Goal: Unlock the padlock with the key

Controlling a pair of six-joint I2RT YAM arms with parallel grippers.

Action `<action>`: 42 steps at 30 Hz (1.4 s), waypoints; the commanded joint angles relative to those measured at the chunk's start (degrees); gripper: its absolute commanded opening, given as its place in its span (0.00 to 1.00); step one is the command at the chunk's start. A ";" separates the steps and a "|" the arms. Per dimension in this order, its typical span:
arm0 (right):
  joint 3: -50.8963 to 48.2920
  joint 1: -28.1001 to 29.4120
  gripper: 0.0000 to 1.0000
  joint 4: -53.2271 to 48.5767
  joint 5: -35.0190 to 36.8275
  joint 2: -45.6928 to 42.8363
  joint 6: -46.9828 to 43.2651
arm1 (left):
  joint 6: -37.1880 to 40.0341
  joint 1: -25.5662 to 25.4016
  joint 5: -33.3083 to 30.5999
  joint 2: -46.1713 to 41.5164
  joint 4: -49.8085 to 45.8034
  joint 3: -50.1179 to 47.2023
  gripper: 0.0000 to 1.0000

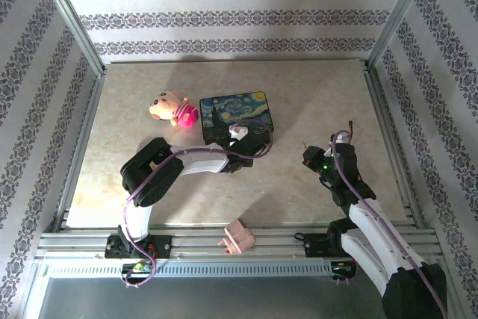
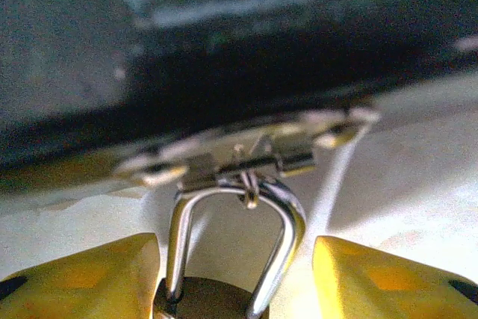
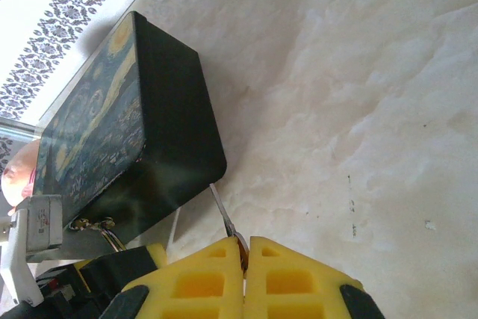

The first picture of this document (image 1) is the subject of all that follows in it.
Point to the starry night painting box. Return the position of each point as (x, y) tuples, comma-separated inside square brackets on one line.
[(231, 108)]

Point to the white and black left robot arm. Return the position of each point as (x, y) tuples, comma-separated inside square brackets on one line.
[(201, 164)]

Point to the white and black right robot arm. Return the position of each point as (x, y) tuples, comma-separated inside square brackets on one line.
[(373, 237)]

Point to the pink pig plush toy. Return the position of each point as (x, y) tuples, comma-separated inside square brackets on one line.
[(172, 108)]

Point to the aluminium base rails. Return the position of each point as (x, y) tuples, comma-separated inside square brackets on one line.
[(280, 246)]

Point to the pink plastic block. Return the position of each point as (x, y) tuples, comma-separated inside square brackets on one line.
[(239, 238)]

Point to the small circuit board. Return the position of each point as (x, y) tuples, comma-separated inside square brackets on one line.
[(137, 267), (341, 268)]

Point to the grey metal panel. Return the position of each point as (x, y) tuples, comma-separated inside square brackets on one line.
[(224, 300)]

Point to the aluminium side rail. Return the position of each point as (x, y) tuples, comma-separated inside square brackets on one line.
[(391, 128), (80, 147)]

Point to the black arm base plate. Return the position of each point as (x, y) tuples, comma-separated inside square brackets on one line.
[(164, 246), (311, 246)]

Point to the aluminium rear rail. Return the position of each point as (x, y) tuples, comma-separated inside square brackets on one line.
[(224, 61)]

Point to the aluminium frame post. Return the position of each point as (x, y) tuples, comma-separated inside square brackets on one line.
[(400, 16), (70, 16)]

